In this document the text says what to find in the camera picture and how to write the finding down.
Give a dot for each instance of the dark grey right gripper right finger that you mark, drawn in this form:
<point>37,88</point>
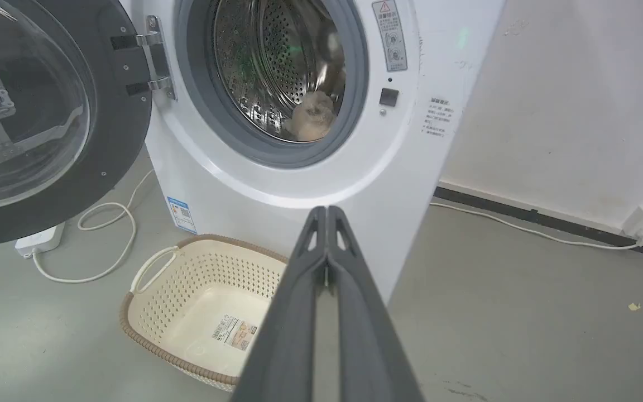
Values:
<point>369,340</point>

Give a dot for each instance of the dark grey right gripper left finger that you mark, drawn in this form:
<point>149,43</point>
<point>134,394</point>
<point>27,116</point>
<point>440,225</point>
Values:
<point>291,329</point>

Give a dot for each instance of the white front-load washing machine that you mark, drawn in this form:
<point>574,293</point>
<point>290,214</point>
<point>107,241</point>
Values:
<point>277,184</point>

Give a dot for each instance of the black round washing machine door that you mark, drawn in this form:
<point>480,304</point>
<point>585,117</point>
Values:
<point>48,111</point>

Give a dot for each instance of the cream perforated laundry basket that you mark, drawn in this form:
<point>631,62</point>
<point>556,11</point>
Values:
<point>198,312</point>

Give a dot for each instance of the beige garment in drum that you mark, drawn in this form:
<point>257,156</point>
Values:
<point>313,117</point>

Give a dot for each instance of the white power strip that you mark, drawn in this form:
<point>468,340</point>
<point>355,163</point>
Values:
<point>39,241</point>

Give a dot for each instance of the small yellow floor scrap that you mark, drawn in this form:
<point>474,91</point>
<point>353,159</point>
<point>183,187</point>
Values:
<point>634,306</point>

